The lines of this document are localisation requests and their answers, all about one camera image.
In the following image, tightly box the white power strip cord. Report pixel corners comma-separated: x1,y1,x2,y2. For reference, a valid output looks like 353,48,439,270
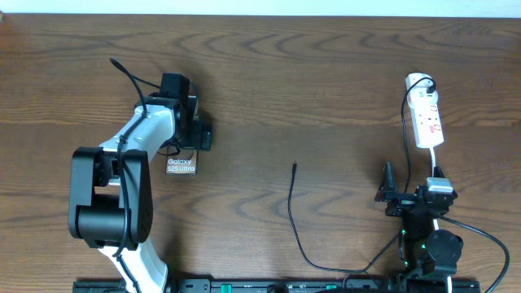
429,146,454,293

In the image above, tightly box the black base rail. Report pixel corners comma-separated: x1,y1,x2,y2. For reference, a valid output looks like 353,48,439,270
72,278,481,293

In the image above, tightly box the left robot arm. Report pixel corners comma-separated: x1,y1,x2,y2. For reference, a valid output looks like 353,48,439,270
68,72,212,292

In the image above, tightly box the black USB charging cable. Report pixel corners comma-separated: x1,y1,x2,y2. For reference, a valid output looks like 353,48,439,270
287,76,438,275

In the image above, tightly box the white power strip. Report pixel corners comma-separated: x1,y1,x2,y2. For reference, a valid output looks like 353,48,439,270
407,87,444,149

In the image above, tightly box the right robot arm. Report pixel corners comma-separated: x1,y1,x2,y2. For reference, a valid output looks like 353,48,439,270
374,164,463,292

